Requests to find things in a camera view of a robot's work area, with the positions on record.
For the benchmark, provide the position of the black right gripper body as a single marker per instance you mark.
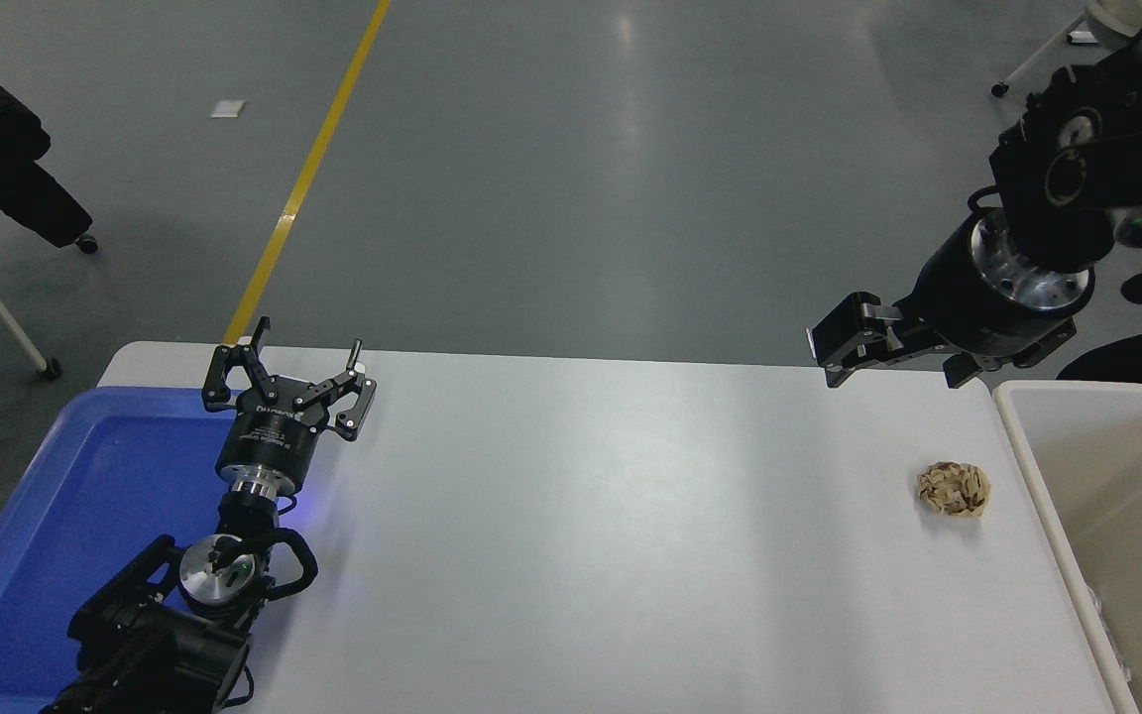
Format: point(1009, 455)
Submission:
point(958, 307)

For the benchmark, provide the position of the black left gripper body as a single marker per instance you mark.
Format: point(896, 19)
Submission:
point(269, 441)

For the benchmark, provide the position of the crumpled tan paper ball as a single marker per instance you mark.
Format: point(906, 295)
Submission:
point(953, 489)

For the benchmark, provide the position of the blue plastic tray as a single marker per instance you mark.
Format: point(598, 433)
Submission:
point(75, 516)

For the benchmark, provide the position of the large pale bin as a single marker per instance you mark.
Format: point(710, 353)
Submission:
point(1136, 516)

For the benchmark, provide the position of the white rolling chair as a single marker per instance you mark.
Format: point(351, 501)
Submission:
point(1037, 61)
point(11, 327)

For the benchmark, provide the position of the white paper scrap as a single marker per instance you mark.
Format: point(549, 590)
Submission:
point(226, 109)

